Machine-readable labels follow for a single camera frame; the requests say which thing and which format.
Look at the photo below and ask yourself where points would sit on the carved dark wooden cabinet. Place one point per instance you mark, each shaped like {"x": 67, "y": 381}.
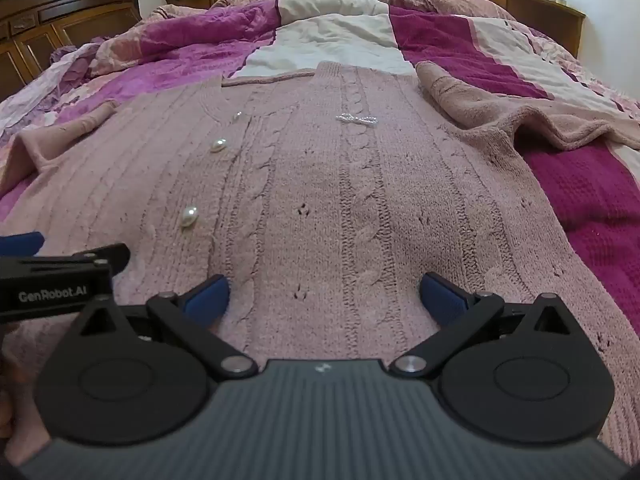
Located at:
{"x": 45, "y": 25}

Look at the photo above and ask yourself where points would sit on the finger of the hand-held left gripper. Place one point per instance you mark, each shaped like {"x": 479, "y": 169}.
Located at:
{"x": 20, "y": 243}
{"x": 107, "y": 255}

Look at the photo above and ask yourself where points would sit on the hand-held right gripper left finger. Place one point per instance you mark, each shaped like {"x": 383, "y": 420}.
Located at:
{"x": 210, "y": 297}

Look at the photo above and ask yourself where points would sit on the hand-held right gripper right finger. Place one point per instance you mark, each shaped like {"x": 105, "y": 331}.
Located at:
{"x": 442, "y": 297}

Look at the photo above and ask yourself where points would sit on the wooden bed headboard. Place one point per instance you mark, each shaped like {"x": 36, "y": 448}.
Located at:
{"x": 530, "y": 7}

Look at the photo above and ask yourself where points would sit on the magenta and white patchwork quilt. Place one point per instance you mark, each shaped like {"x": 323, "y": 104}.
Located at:
{"x": 450, "y": 45}

